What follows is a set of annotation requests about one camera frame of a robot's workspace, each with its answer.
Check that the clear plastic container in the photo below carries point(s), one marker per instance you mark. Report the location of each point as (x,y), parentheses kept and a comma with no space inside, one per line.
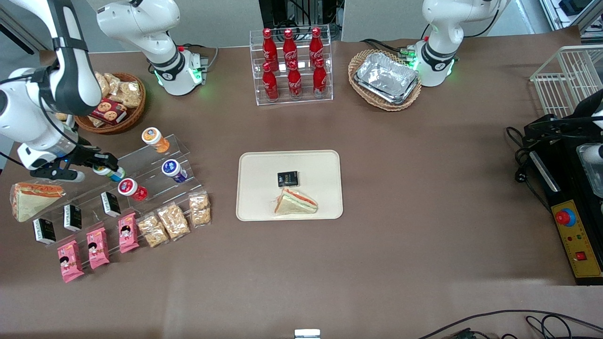
(594,179)

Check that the small wrapped triangle sandwich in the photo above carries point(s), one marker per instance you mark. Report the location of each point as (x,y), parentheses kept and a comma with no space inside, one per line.
(296,203)

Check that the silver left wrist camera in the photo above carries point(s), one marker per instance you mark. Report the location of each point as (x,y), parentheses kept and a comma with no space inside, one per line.
(596,154)

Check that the black and yellow control box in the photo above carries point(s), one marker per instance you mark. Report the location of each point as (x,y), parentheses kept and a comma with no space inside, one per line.
(560,188)

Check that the large wrapped triangle sandwich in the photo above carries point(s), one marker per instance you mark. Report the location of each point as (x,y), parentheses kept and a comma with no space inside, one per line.
(33,200)

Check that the clear acrylic bottle rack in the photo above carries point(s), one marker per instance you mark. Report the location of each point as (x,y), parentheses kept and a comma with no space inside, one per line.
(304,96)

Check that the stacked aluminium foil trays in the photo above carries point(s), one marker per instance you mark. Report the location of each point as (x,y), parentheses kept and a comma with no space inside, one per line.
(386,76)

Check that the brown table cover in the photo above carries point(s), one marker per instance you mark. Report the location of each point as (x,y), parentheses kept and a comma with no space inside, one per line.
(424,188)

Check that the clear bag of crackers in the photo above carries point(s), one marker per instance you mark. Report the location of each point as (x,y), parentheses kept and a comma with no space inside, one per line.
(199,209)
(113,81)
(152,230)
(102,84)
(173,221)
(129,94)

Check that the red cookie box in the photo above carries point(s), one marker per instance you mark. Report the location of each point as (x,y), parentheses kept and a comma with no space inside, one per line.
(112,112)

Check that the beige serving tray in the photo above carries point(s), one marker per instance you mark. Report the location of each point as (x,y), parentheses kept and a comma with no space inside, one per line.
(320,188)

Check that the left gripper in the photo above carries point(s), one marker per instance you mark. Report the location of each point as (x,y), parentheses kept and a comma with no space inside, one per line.
(554,125)

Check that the dark wicker basket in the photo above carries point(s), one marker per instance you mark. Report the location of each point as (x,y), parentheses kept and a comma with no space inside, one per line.
(134,115)

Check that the black equipment rack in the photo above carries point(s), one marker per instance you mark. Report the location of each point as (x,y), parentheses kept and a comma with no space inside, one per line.
(301,12)

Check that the red gum bottle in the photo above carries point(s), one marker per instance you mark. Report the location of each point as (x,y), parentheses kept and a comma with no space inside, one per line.
(132,189)

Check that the small black box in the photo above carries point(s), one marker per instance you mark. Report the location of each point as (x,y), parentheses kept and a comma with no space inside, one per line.
(110,204)
(72,217)
(44,231)

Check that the green cap gum bottle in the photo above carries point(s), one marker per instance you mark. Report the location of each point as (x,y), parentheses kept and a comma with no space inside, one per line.
(115,174)

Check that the blue gum bottle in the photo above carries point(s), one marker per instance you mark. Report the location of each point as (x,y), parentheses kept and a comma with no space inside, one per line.
(173,170)

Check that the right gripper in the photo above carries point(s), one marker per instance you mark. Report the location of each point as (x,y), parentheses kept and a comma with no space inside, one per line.
(81,155)

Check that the pink snack packet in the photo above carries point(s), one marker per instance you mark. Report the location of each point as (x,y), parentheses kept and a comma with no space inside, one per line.
(97,247)
(128,232)
(70,261)

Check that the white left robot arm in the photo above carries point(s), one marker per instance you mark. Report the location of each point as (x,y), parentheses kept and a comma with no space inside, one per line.
(443,42)

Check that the orange gum bottle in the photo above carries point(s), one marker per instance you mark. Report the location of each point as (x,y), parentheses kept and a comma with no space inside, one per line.
(155,139)

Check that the red cola bottle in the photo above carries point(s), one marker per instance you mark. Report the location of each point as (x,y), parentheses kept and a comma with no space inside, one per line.
(289,47)
(270,84)
(294,84)
(320,80)
(269,47)
(316,44)

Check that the flat black box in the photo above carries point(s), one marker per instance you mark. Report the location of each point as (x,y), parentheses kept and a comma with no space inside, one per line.
(288,179)

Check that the small silver device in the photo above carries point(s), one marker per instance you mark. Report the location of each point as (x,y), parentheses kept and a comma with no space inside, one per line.
(307,334)

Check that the light wicker basket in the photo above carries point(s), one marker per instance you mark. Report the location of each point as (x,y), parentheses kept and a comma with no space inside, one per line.
(358,66)

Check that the clear acrylic stepped stand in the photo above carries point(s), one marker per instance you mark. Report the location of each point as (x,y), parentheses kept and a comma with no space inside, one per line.
(150,162)

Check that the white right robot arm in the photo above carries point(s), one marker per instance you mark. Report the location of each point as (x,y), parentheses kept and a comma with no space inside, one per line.
(141,28)

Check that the red emergency stop button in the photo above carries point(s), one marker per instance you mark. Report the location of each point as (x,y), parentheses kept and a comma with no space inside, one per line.
(564,217)

